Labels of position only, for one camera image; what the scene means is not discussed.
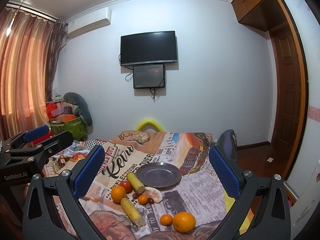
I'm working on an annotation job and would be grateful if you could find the large orange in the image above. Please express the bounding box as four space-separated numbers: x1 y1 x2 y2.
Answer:
111 185 126 203
172 212 196 233

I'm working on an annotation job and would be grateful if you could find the red tomato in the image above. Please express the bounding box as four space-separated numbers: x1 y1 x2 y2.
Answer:
119 180 133 194

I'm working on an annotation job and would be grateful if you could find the large orange front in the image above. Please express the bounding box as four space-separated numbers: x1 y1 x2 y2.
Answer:
172 212 196 233

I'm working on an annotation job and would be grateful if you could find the small mandarin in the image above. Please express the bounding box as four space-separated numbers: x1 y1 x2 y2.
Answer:
160 214 173 226
137 195 148 205

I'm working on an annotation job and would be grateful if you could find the peeled pomelo piece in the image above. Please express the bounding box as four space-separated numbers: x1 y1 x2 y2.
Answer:
142 186 163 203

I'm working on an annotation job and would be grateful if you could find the small mandarin front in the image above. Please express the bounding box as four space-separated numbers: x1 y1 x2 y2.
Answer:
160 214 173 226

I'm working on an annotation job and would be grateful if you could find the red box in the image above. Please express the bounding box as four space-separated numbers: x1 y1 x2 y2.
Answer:
46 101 64 120

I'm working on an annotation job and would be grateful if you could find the green storage box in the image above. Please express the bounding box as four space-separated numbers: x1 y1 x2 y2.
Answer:
50 117 87 141

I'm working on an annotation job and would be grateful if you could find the orange brown curtain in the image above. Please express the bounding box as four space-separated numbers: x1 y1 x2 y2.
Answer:
1 8 66 140

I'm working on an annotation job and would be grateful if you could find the dark blue backpack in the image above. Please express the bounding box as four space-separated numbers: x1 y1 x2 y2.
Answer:
216 129 238 162

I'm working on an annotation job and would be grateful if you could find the newspaper print tablecloth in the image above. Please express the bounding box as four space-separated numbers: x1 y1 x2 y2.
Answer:
43 131 235 239

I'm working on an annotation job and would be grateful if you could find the dark red grape right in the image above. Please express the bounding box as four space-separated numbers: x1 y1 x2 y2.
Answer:
148 198 155 204

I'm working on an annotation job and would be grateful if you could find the yellow chair back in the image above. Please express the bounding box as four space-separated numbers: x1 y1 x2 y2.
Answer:
135 119 165 132

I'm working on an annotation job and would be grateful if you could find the dark purple round plate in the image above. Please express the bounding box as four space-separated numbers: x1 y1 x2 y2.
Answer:
136 162 182 188

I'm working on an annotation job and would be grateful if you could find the white air conditioner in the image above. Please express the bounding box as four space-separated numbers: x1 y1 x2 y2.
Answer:
67 7 112 38

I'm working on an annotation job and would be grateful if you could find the brown wooden door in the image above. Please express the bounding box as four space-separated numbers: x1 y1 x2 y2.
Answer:
270 23 302 177

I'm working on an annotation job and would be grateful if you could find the wooden overhead cabinet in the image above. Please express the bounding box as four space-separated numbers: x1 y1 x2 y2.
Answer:
232 0 287 32

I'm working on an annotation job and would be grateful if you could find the small black wall monitor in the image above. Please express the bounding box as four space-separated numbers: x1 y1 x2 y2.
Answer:
133 64 165 89

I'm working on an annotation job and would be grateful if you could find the large black wall television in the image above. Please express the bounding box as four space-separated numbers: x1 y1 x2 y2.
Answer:
120 31 178 66

